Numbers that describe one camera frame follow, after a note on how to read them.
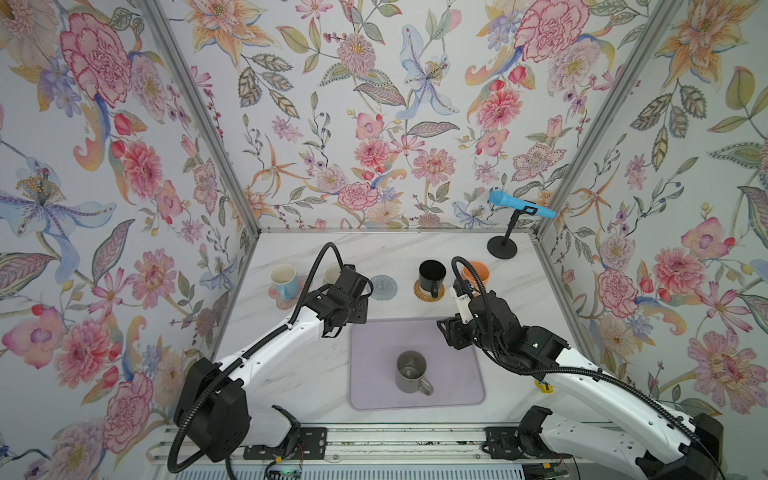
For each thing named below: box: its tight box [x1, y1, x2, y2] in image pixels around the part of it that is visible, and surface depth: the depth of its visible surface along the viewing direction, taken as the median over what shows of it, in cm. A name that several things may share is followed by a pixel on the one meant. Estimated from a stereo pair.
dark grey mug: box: [395, 350, 434, 396], surface depth 79 cm
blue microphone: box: [489, 190, 557, 219], surface depth 101 cm
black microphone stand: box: [487, 206, 538, 260], surface depth 116 cm
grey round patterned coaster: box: [366, 274, 398, 301], surface depth 106 cm
